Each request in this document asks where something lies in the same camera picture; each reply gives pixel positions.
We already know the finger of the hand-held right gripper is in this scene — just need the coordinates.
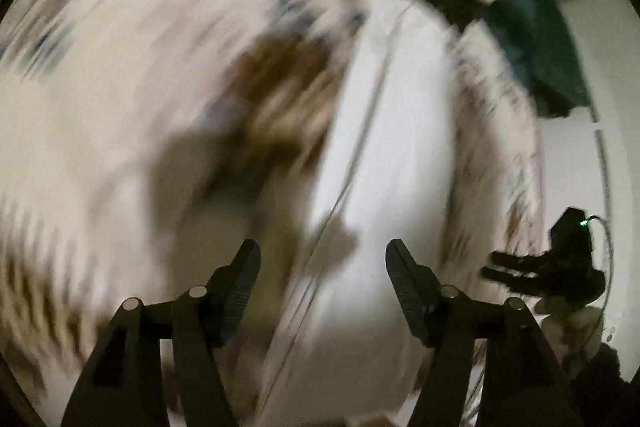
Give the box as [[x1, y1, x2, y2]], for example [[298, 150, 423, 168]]
[[481, 267, 543, 295], [491, 250, 551, 272]]

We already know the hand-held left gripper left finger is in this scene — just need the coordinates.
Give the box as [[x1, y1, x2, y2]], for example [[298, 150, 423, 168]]
[[60, 239, 262, 427]]

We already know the printed blanket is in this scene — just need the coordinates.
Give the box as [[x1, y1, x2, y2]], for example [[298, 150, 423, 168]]
[[0, 0, 546, 427]]

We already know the person's right hand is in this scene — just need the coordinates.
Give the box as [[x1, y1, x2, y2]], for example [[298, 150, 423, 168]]
[[534, 297, 603, 365]]

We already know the dark green cloth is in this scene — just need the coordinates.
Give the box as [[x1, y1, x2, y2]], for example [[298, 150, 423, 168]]
[[462, 0, 593, 118]]

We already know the thin grey cable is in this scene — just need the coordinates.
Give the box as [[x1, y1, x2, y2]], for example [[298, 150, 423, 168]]
[[590, 104, 617, 323]]

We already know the white garment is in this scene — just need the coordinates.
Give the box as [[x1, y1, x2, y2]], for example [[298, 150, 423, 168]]
[[250, 0, 463, 427]]

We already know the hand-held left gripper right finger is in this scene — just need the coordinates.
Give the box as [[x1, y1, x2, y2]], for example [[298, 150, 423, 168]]
[[385, 239, 584, 427]]

